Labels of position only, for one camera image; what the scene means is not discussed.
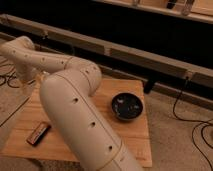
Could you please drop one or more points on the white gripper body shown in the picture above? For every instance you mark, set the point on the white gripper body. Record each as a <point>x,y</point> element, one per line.
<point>25,74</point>

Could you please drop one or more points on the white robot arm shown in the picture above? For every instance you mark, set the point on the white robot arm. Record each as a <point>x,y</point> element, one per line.
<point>65,95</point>

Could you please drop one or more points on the wooden table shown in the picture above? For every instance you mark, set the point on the wooden table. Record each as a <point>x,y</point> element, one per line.
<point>135,134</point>

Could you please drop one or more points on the dark blue bowl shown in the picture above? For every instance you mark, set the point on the dark blue bowl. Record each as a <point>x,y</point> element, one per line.
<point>126,106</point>

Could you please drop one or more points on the long wooden beam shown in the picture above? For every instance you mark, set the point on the long wooden beam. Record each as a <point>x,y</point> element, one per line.
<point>173,67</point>

